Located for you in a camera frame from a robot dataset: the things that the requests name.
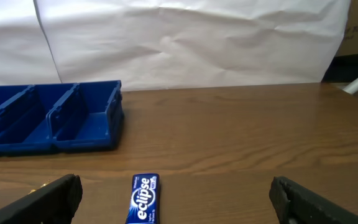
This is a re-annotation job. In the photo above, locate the blue tray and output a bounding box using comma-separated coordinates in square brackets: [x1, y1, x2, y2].
[0, 80, 126, 158]

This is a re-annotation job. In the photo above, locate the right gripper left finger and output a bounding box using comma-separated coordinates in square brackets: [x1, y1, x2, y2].
[0, 173, 83, 224]

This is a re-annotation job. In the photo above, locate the gold candy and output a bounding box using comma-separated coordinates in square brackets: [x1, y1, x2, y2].
[28, 182, 50, 195]

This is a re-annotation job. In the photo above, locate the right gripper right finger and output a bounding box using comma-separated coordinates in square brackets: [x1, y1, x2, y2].
[268, 176, 358, 224]

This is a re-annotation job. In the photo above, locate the blue candy pack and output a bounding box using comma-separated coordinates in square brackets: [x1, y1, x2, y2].
[125, 172, 161, 224]

